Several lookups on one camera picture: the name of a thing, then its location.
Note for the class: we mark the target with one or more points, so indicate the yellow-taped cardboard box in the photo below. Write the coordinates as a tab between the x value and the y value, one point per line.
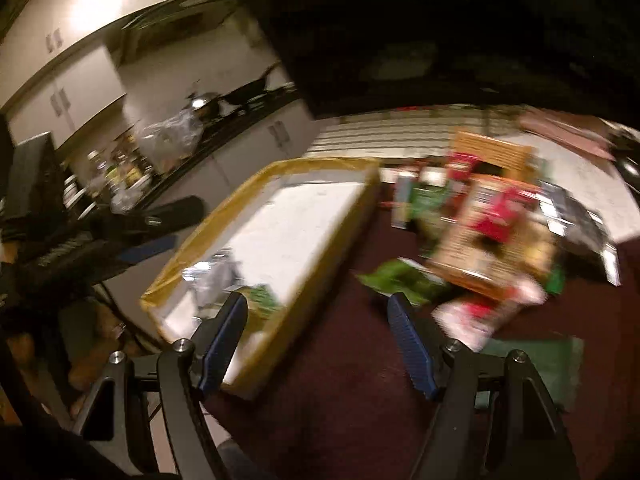
289	226

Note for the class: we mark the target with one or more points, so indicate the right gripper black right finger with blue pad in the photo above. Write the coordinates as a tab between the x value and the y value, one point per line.
495	418

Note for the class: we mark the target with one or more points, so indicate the black computer mouse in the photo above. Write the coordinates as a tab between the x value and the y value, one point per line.
629	171

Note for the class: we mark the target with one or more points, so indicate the orange biscuit box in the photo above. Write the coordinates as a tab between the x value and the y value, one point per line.
483	251

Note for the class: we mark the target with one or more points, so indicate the metal pot on counter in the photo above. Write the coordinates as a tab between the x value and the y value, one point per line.
205	106

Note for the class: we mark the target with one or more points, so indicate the white computer keyboard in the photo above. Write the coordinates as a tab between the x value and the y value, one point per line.
415	133

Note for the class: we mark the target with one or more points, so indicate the silver foil snack packet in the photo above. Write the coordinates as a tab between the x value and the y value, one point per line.
212	280

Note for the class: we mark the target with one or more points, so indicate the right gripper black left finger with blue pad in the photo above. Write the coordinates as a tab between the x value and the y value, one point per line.
114	427

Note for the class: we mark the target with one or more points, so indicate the black computer monitor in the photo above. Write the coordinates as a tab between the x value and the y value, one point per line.
354	56

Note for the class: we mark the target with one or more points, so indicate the green pea snack packet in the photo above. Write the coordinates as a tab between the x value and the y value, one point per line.
261	300

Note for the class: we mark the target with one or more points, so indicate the clear plastic bag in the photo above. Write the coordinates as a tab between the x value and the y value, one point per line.
165	144

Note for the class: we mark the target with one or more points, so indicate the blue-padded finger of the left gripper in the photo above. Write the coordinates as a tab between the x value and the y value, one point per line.
165	219

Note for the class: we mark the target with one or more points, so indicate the white handwritten paper sheet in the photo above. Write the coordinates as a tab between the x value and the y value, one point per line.
594	182

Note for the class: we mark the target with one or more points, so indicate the pink plastic bag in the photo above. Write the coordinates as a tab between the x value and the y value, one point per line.
583	134

